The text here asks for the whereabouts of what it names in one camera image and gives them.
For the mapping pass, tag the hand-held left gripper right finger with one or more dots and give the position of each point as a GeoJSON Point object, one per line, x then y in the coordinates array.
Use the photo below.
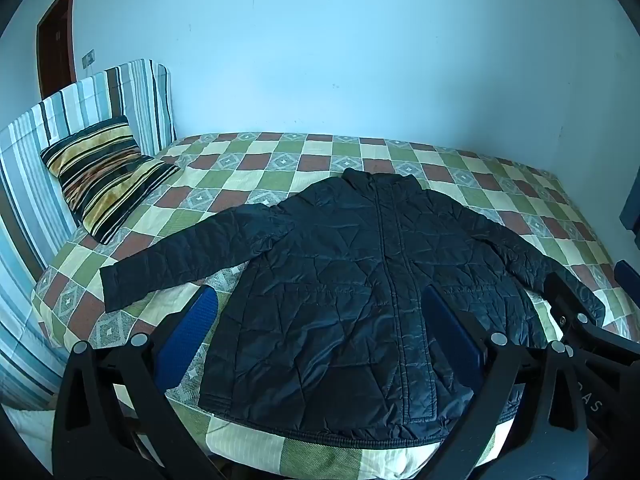
{"type": "Point", "coordinates": [450, 330]}

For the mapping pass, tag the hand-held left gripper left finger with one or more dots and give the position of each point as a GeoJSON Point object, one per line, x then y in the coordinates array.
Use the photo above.
{"type": "Point", "coordinates": [197, 320]}

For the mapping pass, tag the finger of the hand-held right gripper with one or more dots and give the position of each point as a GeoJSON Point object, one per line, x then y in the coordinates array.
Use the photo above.
{"type": "Point", "coordinates": [575, 305]}
{"type": "Point", "coordinates": [629, 275]}

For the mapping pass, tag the black quilted jacket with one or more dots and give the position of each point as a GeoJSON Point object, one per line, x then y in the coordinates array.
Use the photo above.
{"type": "Point", "coordinates": [340, 285]}

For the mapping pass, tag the dark blue furniture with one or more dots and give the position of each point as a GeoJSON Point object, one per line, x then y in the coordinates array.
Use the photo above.
{"type": "Point", "coordinates": [631, 215]}

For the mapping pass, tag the yellow black striped pillow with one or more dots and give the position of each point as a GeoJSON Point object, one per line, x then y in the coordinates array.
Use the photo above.
{"type": "Point", "coordinates": [100, 170]}

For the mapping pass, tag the checkered bed blanket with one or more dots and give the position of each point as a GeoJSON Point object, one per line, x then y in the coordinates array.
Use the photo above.
{"type": "Point", "coordinates": [300, 160]}

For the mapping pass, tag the white cloth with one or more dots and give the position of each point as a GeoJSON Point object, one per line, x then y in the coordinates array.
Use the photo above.
{"type": "Point", "coordinates": [30, 432]}

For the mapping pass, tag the blue striped headboard cover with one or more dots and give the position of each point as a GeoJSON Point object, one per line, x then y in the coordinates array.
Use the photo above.
{"type": "Point", "coordinates": [30, 160]}

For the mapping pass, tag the brown wooden door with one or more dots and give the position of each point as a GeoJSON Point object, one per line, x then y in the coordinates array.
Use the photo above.
{"type": "Point", "coordinates": [55, 50]}

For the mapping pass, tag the wall switch plate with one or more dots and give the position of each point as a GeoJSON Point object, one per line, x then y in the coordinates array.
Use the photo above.
{"type": "Point", "coordinates": [88, 58]}

